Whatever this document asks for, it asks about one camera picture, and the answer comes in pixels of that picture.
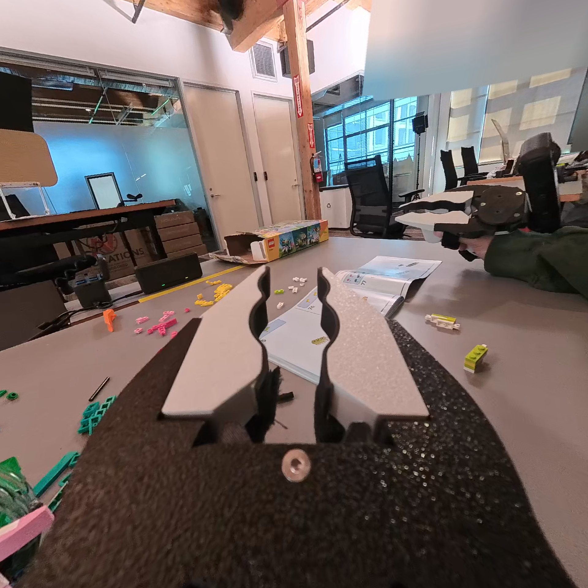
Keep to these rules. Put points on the pile of teal lego pieces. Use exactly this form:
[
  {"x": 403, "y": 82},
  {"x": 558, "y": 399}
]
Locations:
[{"x": 94, "y": 413}]

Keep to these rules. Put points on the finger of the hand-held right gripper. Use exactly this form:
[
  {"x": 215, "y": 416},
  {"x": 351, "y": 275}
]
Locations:
[
  {"x": 427, "y": 220},
  {"x": 452, "y": 199}
]

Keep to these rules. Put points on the lego instruction booklet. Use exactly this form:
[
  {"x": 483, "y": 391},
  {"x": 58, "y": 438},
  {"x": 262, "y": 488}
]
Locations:
[{"x": 376, "y": 285}]

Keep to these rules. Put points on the black lego axle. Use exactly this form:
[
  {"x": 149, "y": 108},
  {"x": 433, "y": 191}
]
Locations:
[{"x": 99, "y": 388}]

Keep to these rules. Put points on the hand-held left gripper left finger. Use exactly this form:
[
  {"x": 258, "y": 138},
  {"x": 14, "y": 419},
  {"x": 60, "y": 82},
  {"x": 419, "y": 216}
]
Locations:
[{"x": 216, "y": 349}]

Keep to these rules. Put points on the black monitor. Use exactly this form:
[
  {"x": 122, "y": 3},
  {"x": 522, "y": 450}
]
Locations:
[{"x": 16, "y": 103}]

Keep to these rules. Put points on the white and lime lego assembly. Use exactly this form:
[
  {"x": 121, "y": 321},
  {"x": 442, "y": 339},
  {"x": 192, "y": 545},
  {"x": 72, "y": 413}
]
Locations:
[{"x": 442, "y": 321}]

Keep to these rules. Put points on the wooden desk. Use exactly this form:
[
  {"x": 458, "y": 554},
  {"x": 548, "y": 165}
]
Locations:
[{"x": 92, "y": 215}]

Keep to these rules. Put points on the black hard case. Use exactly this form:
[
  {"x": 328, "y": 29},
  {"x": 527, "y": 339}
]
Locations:
[{"x": 167, "y": 274}]

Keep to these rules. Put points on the stacked flat cardboard boxes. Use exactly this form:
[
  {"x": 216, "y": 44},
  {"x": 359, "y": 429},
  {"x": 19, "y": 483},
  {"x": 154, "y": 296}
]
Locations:
[{"x": 177, "y": 232}]

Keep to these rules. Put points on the long red sign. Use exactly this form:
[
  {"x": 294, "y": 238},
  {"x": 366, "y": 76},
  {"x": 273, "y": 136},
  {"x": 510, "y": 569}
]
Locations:
[{"x": 296, "y": 96}]

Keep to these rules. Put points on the gridded window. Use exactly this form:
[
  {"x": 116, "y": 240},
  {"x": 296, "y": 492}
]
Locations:
[{"x": 363, "y": 133}]

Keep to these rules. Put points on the framed whiteboard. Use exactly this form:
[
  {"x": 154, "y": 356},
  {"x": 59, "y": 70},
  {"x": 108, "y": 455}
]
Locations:
[{"x": 104, "y": 190}]

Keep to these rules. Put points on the black power hub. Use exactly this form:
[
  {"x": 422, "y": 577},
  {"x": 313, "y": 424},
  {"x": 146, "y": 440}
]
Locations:
[{"x": 89, "y": 291}]

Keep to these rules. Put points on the black mesh office chair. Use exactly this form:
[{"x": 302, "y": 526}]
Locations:
[{"x": 367, "y": 193}]

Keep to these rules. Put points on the wall air vent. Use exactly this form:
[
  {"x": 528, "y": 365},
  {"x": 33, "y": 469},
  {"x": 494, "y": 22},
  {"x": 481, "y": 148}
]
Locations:
[{"x": 263, "y": 59}]

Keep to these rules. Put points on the person's right hand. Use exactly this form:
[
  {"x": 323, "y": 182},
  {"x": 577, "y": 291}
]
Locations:
[{"x": 478, "y": 248}]

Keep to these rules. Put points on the pink lego plate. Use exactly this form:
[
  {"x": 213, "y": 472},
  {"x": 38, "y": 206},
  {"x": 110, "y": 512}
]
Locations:
[{"x": 25, "y": 528}]

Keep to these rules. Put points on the window roller blinds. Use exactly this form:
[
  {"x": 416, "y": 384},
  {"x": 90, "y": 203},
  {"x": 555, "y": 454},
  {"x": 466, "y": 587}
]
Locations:
[{"x": 519, "y": 119}]

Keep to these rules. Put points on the wooden post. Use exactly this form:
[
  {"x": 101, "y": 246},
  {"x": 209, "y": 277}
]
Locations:
[{"x": 296, "y": 27}]

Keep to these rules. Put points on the beige acoustic panel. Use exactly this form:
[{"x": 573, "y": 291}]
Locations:
[{"x": 23, "y": 158}]

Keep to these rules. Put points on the black speaker on post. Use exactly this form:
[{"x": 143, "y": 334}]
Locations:
[{"x": 310, "y": 57}]

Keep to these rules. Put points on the orange brick separator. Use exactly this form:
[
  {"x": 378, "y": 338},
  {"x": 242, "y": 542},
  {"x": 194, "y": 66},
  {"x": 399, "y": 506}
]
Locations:
[{"x": 109, "y": 319}]

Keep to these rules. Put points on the red fire extinguisher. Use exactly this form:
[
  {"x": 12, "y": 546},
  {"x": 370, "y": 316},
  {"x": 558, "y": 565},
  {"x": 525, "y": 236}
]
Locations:
[{"x": 317, "y": 170}]

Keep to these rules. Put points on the black chair armrest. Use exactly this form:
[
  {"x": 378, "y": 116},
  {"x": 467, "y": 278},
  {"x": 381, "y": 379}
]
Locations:
[{"x": 55, "y": 268}]

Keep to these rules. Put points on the lime lego brick stack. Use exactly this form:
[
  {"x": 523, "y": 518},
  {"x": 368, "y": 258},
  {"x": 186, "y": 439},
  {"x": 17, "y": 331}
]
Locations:
[{"x": 475, "y": 356}]

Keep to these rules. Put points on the black speaker on stand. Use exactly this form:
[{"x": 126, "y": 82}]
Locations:
[{"x": 420, "y": 123}]

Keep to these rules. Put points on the pile of yellow lego pieces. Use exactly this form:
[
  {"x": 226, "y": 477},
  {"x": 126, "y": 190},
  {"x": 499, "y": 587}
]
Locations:
[{"x": 202, "y": 302}]

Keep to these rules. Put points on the pile of pink lego pieces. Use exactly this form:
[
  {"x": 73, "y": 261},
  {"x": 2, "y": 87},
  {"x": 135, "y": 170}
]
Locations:
[{"x": 160, "y": 327}]

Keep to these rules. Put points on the white door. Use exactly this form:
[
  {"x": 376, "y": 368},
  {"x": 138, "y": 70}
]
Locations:
[
  {"x": 275, "y": 156},
  {"x": 220, "y": 160}
]

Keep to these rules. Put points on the colourful lego box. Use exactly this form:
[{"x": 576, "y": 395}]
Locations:
[{"x": 294, "y": 239}]

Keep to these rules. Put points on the short red sign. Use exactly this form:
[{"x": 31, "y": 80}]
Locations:
[{"x": 310, "y": 134}]

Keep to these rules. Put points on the yellow tape strip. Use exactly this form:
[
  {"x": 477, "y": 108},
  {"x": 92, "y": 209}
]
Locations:
[{"x": 183, "y": 287}]

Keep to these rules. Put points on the clear bag of green pieces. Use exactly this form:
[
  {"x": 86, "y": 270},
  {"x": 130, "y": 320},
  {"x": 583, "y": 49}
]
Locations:
[{"x": 13, "y": 487}]

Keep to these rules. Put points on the printed cardboard box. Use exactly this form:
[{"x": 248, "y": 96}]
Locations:
[{"x": 124, "y": 250}]

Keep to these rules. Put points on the white recycling bin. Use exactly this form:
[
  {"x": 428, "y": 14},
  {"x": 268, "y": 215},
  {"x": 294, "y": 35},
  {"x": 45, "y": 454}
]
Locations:
[{"x": 334, "y": 206}]

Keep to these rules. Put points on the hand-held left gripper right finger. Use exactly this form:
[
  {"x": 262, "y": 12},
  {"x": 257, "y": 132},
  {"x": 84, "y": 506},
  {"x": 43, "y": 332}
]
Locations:
[{"x": 367, "y": 358}]

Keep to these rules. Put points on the person's right forearm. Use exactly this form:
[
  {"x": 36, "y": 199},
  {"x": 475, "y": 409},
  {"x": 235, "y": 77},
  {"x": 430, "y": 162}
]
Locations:
[{"x": 537, "y": 262}]

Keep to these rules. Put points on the wooden ceiling beam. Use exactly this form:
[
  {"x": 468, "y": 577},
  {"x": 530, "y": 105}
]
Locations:
[{"x": 248, "y": 34}]

